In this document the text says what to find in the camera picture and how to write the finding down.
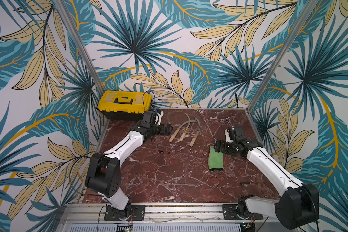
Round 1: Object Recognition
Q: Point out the sickle labelled handle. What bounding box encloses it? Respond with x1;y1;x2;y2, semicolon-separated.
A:
179;113;191;142

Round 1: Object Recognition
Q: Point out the green rag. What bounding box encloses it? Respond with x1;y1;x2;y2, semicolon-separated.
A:
208;146;224;172

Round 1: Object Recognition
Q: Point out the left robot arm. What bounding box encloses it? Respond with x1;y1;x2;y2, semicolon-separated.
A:
85;109;173;211

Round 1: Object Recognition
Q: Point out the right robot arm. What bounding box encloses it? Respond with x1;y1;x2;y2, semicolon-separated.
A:
214;126;319;230

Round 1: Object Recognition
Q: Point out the yellow black toolbox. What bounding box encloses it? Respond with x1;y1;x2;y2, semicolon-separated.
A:
98;90;152;121

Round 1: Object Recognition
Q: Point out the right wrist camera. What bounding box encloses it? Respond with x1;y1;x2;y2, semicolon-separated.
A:
224;129;233;143

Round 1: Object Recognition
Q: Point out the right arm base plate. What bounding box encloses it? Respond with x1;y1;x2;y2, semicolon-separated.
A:
222;204;263;221

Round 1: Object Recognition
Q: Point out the aluminium front rail frame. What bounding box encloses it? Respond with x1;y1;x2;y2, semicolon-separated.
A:
56;203;287;232

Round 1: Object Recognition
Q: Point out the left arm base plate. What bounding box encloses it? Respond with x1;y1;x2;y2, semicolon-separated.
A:
104;204;146;222

